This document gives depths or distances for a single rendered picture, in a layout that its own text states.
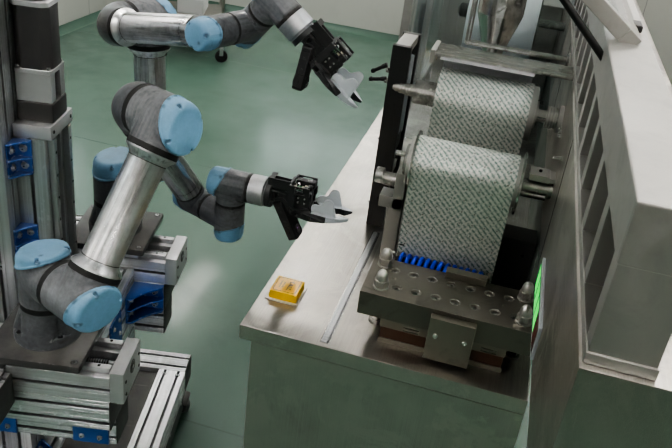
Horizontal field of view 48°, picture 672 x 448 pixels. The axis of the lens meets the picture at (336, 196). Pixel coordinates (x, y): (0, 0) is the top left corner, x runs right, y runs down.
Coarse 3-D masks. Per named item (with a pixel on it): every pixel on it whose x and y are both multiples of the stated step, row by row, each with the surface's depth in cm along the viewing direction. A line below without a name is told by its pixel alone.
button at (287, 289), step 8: (280, 280) 187; (288, 280) 187; (296, 280) 188; (272, 288) 184; (280, 288) 184; (288, 288) 184; (296, 288) 185; (272, 296) 184; (280, 296) 183; (288, 296) 182; (296, 296) 182
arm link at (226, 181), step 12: (216, 168) 188; (228, 168) 188; (216, 180) 186; (228, 180) 185; (240, 180) 185; (216, 192) 187; (228, 192) 186; (240, 192) 185; (228, 204) 188; (240, 204) 189
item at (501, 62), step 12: (432, 48) 192; (444, 48) 194; (456, 48) 197; (468, 48) 197; (432, 60) 192; (456, 60) 192; (468, 60) 190; (480, 60) 190; (492, 60) 189; (504, 60) 192; (516, 60) 191; (528, 60) 194; (516, 72) 189; (528, 72) 188; (540, 72) 187; (552, 72) 186; (564, 72) 189
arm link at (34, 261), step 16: (48, 240) 170; (16, 256) 164; (32, 256) 163; (48, 256) 163; (64, 256) 165; (16, 272) 165; (32, 272) 162; (48, 272) 161; (32, 288) 162; (32, 304) 166
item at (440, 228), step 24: (408, 192) 177; (408, 216) 180; (432, 216) 178; (456, 216) 176; (480, 216) 175; (504, 216) 173; (408, 240) 182; (432, 240) 180; (456, 240) 179; (480, 240) 177; (456, 264) 182; (480, 264) 180
